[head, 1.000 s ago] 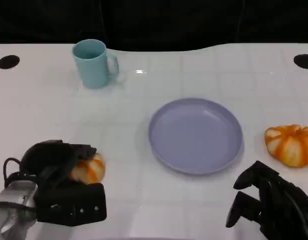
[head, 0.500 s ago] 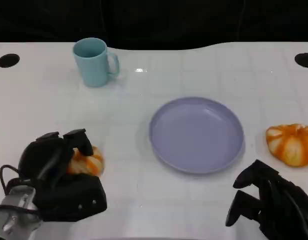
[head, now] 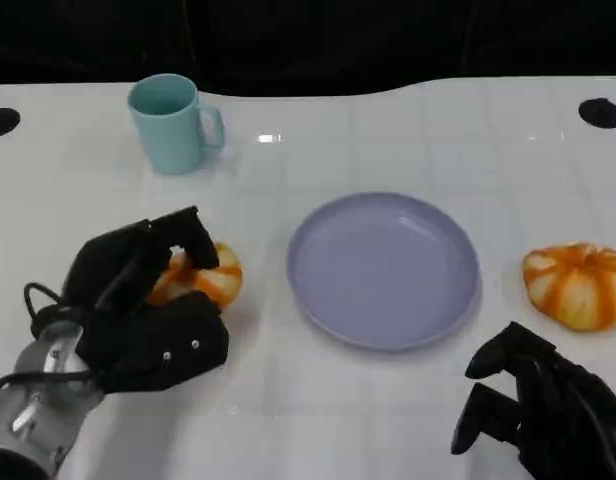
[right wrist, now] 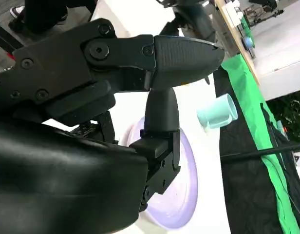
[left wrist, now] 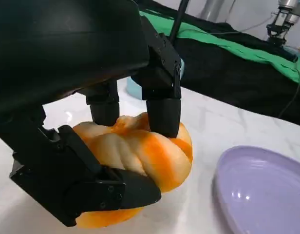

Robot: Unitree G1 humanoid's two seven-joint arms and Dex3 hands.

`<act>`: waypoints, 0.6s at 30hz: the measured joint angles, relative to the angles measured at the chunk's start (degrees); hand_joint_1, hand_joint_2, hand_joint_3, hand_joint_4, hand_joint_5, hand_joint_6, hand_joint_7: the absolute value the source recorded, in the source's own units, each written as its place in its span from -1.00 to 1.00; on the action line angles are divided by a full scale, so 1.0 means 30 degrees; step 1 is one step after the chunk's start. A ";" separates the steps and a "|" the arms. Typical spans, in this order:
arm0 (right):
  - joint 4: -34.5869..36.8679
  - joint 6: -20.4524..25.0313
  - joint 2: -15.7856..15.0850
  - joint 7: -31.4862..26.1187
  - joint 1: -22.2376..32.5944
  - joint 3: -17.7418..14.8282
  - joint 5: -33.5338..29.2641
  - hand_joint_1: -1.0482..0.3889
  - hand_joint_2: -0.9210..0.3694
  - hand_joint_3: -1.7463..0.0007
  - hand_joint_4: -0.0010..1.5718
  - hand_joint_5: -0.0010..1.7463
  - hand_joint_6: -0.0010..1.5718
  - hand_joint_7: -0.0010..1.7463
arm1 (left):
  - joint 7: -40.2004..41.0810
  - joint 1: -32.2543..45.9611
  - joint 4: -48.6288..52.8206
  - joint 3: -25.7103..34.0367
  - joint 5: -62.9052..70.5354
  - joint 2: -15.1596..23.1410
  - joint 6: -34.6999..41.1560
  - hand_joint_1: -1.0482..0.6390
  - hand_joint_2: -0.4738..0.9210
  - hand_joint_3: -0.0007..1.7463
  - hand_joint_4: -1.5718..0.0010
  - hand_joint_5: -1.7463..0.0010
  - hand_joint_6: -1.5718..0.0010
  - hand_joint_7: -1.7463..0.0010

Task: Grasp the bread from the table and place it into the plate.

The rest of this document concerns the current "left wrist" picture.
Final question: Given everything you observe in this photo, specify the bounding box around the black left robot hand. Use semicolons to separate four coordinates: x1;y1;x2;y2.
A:
0;0;184;227

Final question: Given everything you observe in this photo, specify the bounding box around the orange and white bread roll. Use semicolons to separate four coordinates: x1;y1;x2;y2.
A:
72;113;193;229

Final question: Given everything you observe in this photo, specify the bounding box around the pale green mug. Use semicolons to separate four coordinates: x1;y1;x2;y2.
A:
126;57;186;99

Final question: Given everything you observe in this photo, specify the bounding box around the green cloth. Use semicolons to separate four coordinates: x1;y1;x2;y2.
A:
139;9;300;87

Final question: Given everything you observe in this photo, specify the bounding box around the black cloth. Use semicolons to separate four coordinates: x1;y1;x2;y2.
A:
139;0;300;128

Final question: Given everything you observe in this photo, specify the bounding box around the lilac plate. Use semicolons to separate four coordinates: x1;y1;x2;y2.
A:
214;145;300;234

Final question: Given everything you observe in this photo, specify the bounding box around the thick black cable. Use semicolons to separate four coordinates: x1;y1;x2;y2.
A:
169;0;190;45

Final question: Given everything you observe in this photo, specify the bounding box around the thin grey cable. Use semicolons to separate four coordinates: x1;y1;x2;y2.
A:
277;67;300;120

